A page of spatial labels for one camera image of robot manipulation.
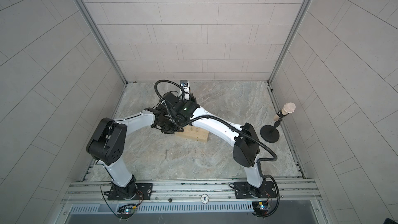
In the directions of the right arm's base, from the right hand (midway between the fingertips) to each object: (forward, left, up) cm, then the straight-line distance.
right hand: (188, 96), depth 81 cm
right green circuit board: (-48, -30, -24) cm, 61 cm away
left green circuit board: (-46, +27, -19) cm, 56 cm away
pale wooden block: (-12, -2, -18) cm, 22 cm away
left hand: (-8, +6, -21) cm, 23 cm away
